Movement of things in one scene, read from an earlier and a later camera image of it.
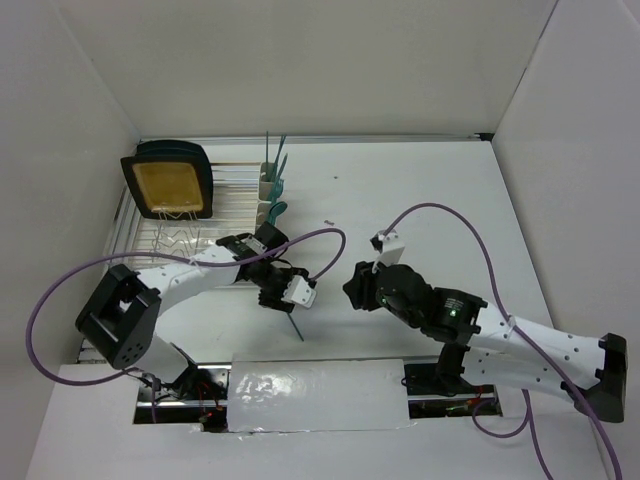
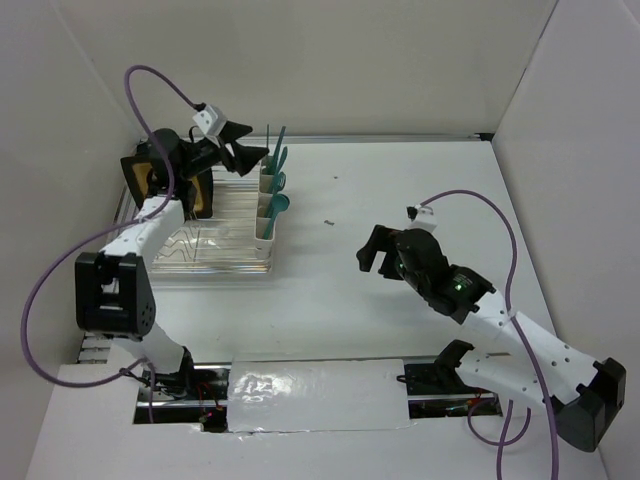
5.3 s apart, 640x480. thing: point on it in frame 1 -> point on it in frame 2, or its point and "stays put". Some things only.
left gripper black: [273, 301] -> [245, 157]
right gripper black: [358, 289] -> [381, 238]
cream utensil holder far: [266, 186] stays put
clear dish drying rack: [145, 242] stays put
